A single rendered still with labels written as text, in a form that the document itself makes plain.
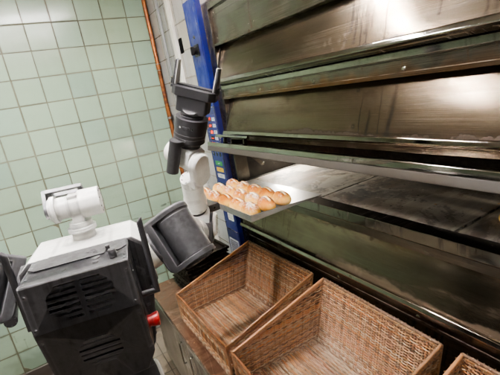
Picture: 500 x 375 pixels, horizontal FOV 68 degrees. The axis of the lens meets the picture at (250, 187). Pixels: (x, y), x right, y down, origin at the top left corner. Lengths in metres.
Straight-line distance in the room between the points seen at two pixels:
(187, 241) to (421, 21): 0.78
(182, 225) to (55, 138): 1.86
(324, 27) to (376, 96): 0.30
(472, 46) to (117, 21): 2.25
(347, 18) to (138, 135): 1.85
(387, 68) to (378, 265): 0.66
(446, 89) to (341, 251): 0.72
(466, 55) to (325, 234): 0.85
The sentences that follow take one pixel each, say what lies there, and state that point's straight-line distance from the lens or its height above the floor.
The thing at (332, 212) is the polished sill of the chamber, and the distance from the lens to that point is 1.46.
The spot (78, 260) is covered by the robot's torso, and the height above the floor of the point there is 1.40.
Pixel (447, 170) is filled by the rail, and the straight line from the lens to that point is 0.92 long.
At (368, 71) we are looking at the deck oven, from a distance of 1.20.
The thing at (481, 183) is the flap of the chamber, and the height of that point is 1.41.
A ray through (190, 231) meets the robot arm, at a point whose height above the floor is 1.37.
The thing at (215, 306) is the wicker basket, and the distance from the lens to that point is 2.07.
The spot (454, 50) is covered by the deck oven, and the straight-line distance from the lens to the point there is 1.04.
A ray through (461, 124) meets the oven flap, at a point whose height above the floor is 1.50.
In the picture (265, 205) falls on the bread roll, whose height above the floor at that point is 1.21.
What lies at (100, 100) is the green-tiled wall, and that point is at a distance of 2.71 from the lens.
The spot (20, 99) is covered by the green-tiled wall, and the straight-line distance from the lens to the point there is 2.68.
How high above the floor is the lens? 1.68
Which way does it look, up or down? 15 degrees down
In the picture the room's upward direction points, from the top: 10 degrees counter-clockwise
